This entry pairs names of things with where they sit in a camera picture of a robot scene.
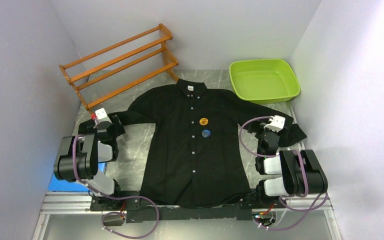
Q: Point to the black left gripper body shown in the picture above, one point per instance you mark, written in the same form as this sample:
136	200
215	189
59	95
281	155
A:
93	128

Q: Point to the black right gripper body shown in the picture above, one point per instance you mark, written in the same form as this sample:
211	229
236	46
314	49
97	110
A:
259	135

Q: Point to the orange wooden rack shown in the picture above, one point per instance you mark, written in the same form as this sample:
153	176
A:
105	74

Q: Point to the blue round brooch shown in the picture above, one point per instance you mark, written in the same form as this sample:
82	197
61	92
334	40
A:
206	133

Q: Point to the orange round brooch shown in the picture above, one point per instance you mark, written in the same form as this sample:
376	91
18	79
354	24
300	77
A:
203	121

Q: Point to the black button shirt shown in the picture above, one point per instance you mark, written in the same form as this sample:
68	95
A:
182	167

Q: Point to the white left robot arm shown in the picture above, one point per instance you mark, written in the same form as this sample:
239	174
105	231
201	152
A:
78	157

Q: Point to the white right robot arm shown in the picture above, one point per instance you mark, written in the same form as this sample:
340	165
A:
299	172

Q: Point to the green plastic basin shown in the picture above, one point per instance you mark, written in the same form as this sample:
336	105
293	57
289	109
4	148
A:
264	81

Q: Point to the blue foam pad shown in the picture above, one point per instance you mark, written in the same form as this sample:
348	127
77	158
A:
57	185

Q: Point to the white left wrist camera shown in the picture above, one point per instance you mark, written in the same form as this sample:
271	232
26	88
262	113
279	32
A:
100	115

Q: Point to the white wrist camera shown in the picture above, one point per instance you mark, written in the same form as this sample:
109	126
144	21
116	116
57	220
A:
100	115
275	123

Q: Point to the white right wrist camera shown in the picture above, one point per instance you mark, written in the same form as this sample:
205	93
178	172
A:
275	123

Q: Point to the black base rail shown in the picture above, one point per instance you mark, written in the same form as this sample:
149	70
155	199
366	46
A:
138	210

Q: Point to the aluminium frame rail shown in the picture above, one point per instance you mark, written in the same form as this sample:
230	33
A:
67	216

